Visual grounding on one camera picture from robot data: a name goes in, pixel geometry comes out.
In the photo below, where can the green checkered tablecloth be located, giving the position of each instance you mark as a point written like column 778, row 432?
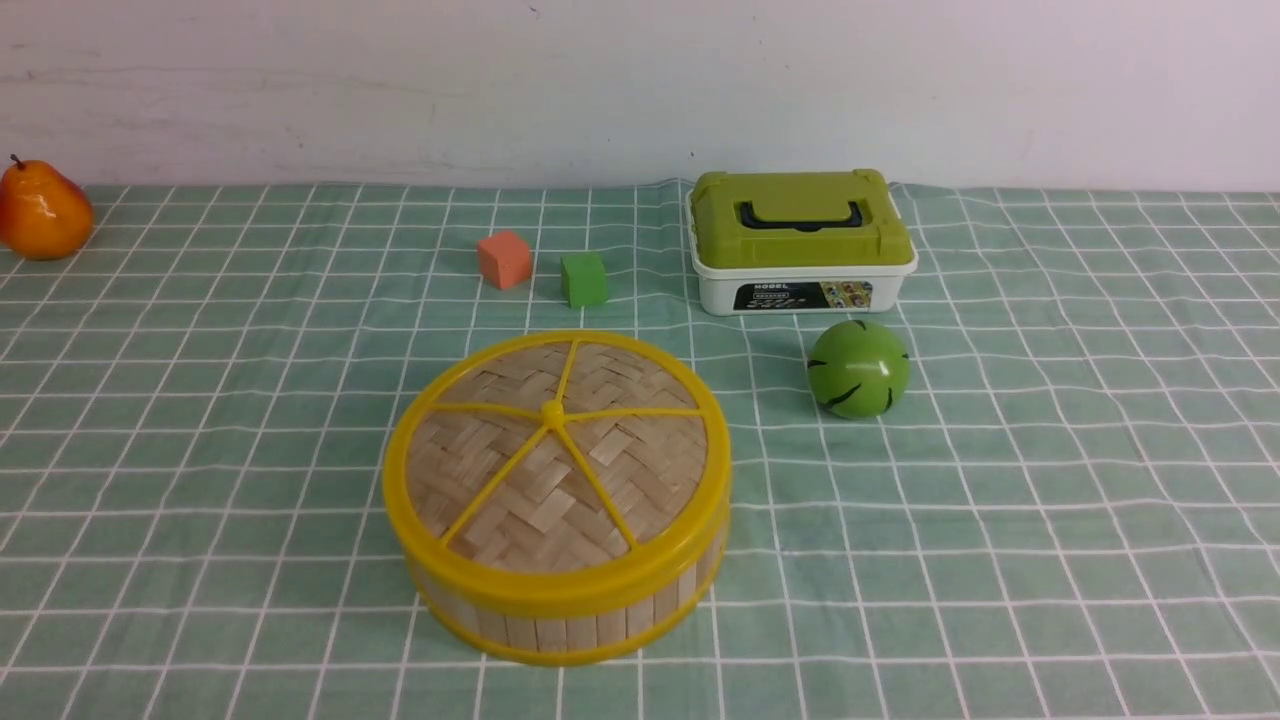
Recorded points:
column 1073, row 513

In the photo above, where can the green toy watermelon ball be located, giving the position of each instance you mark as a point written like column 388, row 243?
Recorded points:
column 858, row 369

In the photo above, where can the green lidded white storage box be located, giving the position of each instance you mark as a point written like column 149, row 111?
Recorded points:
column 804, row 242

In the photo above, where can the orange toy pear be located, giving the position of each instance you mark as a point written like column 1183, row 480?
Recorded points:
column 44, row 215

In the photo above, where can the green foam cube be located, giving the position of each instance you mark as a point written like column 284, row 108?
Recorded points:
column 584, row 280

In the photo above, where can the yellow bamboo steamer basket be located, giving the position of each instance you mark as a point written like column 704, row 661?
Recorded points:
column 574, row 639

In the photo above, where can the yellow woven steamer lid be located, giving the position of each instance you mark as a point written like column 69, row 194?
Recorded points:
column 561, row 473

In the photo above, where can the orange foam cube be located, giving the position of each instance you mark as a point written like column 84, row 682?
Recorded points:
column 504, row 260

